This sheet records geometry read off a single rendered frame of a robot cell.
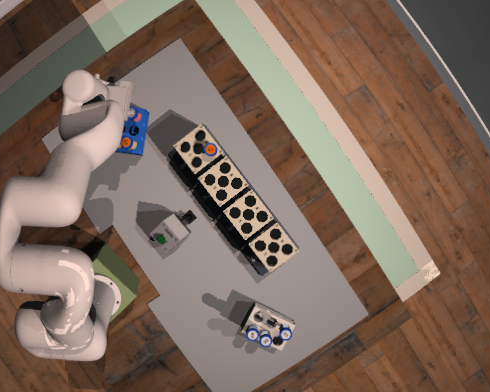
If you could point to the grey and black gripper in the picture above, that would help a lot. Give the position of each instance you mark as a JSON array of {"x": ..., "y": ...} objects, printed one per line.
[{"x": 109, "y": 81}]

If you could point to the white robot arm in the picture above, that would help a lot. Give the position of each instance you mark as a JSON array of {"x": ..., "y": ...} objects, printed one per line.
[{"x": 56, "y": 200}]

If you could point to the blue tube rack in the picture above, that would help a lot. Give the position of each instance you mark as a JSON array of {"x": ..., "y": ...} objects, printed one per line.
[{"x": 135, "y": 135}]

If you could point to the beige tube rack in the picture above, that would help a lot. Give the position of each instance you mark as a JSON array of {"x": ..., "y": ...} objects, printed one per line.
[{"x": 270, "y": 320}]

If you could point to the beige bucket adapter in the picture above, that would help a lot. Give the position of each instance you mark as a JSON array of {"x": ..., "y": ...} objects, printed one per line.
[
  {"x": 245, "y": 218},
  {"x": 263, "y": 251},
  {"x": 225, "y": 193},
  {"x": 193, "y": 160}
]

